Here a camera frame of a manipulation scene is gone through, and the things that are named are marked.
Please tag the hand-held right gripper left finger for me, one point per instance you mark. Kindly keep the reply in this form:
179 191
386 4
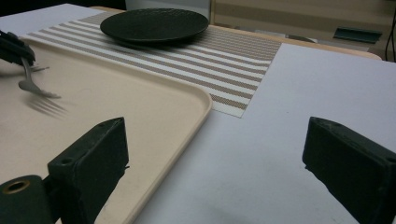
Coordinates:
90 161

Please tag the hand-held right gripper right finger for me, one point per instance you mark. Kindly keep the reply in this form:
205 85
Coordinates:
355 165

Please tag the silver metal fork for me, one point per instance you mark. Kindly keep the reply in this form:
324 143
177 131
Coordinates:
29 85

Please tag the beige plastic tray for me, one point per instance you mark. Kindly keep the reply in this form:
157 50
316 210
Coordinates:
118 99

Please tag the black textured plate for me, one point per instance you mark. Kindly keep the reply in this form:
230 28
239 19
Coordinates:
155 25

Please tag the teal green box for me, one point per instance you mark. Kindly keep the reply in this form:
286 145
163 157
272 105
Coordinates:
358 34

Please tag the grey metal object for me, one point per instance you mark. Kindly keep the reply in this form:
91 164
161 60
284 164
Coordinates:
300 39

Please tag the striped woven placemat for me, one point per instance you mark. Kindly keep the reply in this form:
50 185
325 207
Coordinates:
218 68

